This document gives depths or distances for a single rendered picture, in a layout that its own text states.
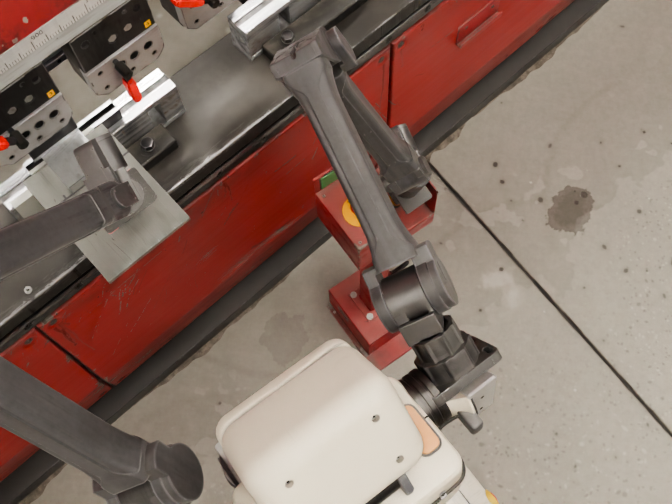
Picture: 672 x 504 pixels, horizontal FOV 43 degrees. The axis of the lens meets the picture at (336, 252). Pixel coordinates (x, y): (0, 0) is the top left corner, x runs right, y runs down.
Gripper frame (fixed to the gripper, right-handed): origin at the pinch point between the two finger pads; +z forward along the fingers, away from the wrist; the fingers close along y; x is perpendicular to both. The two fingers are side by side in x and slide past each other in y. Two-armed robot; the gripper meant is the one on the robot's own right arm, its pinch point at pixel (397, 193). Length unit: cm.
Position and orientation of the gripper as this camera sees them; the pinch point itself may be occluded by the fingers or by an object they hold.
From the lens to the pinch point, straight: 182.0
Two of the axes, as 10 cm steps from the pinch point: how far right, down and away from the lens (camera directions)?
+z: -1.2, 1.4, 9.8
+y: -5.6, -8.2, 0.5
